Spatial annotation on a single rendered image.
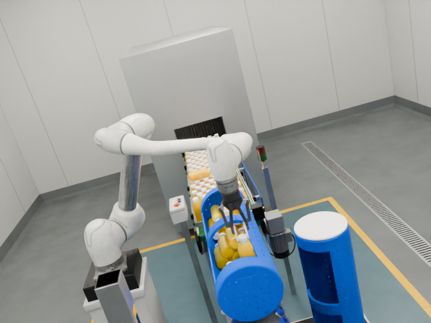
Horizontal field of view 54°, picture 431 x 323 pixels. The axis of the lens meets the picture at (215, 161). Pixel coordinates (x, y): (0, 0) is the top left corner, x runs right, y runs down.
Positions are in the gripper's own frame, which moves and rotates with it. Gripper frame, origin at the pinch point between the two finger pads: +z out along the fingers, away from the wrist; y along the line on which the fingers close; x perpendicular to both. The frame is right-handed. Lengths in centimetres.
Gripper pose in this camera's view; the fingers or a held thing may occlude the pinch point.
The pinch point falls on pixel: (240, 231)
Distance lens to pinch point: 181.0
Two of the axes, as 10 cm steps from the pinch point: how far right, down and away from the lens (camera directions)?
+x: -1.1, -3.1, 9.4
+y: 9.6, -2.8, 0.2
